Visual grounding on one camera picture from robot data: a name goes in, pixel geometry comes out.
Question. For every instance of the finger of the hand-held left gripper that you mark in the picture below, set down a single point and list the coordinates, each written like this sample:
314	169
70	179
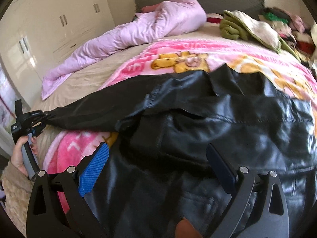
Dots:
48	116

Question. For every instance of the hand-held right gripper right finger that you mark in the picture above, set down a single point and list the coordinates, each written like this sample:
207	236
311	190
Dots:
221	166

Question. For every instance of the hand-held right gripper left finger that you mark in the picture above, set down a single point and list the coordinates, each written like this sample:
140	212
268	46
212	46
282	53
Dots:
95	168

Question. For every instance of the black leather jacket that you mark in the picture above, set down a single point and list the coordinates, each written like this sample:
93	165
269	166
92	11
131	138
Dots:
198	119

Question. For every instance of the person's left forearm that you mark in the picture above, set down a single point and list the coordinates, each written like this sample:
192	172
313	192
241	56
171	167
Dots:
14	192

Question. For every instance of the pile of mixed clothes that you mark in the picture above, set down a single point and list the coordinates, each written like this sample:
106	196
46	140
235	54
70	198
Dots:
287	27

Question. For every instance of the person's left hand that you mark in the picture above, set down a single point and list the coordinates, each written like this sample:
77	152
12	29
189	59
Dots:
16	155

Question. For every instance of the bed with beige sheet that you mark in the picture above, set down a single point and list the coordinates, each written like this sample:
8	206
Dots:
94	74

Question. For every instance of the brown object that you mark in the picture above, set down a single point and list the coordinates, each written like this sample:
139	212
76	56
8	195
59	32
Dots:
185	228

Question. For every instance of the white wardrobe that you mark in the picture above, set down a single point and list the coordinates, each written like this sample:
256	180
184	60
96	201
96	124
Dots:
49	34

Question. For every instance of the pink printed blanket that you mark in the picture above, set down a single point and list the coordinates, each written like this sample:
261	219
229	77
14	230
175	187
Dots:
173	52

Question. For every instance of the light pink quilt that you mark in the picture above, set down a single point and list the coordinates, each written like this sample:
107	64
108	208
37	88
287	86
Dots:
148	27

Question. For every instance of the green folded blanket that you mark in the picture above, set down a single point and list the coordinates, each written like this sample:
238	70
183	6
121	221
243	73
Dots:
230	28

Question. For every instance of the red striped pillow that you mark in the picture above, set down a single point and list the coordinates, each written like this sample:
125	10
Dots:
214	19

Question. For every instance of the dark pink pillow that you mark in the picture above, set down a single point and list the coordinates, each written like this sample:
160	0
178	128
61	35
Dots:
149	8

